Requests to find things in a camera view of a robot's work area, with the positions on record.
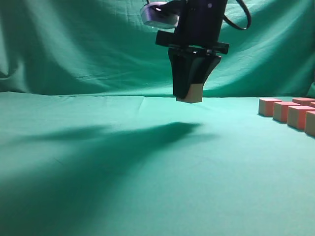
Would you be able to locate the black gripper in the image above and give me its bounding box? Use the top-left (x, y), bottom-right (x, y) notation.
top-left (156, 0), bottom-right (229, 98)

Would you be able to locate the green backdrop cloth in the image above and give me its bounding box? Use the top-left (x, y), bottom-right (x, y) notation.
top-left (0, 0), bottom-right (315, 97)

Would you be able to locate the pink wooden cube rear column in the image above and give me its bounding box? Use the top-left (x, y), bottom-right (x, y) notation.
top-left (292, 97), bottom-right (315, 106)

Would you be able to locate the green table cloth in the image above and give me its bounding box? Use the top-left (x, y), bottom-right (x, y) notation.
top-left (0, 92), bottom-right (315, 236)

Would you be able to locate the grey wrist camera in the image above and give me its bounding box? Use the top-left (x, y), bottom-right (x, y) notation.
top-left (140, 0), bottom-right (181, 30)

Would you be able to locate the black cable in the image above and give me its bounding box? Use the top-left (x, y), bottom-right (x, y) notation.
top-left (222, 0), bottom-right (252, 31)

